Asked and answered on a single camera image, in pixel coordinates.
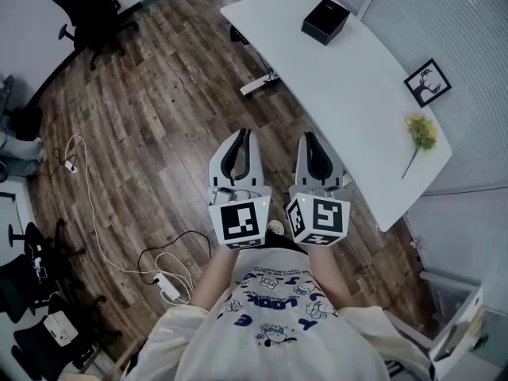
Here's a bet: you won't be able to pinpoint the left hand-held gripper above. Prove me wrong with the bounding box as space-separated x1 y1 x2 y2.
207 128 273 251

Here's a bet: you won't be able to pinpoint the person's black trousers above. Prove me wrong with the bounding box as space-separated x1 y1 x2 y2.
264 229 307 254

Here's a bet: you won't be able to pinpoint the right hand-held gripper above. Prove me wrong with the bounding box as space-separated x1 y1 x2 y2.
285 131 352 248

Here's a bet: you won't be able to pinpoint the white device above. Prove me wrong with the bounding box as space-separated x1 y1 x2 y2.
42 310 79 348

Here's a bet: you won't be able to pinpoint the white desk leg frame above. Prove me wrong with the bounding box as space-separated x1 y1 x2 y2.
229 23 281 98

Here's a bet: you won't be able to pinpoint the black chair with clutter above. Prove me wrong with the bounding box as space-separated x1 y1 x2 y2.
0 217 87 325

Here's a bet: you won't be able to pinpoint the black chair with white device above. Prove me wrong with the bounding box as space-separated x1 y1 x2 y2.
10 294 125 381

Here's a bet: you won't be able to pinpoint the black framed antler picture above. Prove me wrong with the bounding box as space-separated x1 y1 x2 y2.
403 57 453 109

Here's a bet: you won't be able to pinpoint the person's right forearm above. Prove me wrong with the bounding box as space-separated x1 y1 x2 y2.
307 244 357 310

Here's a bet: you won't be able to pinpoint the large white power strip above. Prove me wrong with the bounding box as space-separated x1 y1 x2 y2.
152 273 180 303

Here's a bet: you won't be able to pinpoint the black box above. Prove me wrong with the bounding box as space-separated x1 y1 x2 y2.
300 0 352 48

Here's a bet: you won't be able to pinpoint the black office chair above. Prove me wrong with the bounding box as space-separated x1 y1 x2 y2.
0 73 44 143
50 0 140 71

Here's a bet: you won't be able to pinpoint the person's left forearm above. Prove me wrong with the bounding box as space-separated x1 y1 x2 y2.
190 246 240 314

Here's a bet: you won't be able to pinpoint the black floor cable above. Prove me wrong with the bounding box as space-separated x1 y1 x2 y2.
137 229 214 286

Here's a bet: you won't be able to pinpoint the long white cable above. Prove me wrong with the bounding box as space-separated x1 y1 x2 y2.
63 134 160 279

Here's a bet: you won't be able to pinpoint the yellow flower sprig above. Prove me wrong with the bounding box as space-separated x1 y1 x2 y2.
400 112 440 181

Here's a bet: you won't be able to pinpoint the white glass cabinet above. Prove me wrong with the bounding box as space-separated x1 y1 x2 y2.
419 270 498 381

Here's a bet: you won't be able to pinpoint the looped white cable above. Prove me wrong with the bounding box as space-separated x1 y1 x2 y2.
154 251 196 306

